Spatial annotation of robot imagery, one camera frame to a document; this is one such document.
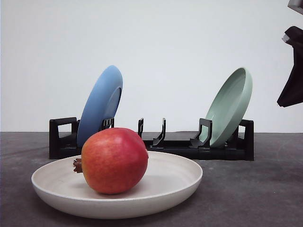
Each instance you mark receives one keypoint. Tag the blue plate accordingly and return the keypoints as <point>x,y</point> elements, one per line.
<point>101,104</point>

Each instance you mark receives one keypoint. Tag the green plate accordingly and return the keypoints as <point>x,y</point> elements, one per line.
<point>228,108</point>

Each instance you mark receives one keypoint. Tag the white plate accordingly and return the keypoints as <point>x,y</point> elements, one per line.
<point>167,179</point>

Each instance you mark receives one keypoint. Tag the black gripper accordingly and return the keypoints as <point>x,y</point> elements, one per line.
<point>292,92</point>

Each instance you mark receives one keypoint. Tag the red pomegranate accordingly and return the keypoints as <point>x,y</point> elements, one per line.
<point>113,160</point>

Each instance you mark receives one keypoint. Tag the black plate rack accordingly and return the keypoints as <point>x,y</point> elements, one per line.
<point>64,135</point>

